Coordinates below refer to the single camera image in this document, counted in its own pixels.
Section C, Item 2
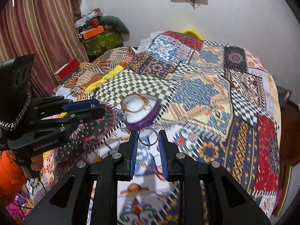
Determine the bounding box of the silver ring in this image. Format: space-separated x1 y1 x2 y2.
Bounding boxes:
138 126 159 147

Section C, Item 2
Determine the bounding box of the red gold beaded bracelet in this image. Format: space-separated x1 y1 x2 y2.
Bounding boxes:
120 93 153 113

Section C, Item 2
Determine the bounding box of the purple heart jewelry box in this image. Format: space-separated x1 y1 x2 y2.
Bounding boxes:
120 92 161 131

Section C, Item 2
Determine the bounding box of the red white box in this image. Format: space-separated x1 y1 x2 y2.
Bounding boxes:
54 59 80 82

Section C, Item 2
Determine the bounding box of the brown striped blanket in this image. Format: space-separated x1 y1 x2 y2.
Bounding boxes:
63 47 136 97

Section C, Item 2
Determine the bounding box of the green patterned box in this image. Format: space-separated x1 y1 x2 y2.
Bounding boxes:
82 31 123 56

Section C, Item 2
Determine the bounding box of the yellow cloth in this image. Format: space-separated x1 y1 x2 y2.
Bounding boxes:
84 64 124 95

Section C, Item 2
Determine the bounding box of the brown wooden wardrobe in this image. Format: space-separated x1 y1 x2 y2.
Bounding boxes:
273 100 299 217

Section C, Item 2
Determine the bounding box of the red striped curtain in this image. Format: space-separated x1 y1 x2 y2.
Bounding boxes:
1 0 88 97

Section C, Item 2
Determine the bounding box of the orange shoe box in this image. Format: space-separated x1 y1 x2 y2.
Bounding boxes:
82 26 105 40

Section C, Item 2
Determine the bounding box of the colourful patchwork bedspread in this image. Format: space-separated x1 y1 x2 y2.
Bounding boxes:
43 31 281 224

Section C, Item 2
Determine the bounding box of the grey green pillow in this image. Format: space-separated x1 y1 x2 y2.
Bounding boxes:
100 16 129 35

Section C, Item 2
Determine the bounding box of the dark bag on floor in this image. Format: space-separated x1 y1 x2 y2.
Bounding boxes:
276 85 292 109

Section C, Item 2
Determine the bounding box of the yellow chair back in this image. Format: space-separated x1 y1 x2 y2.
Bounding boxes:
181 27 205 41

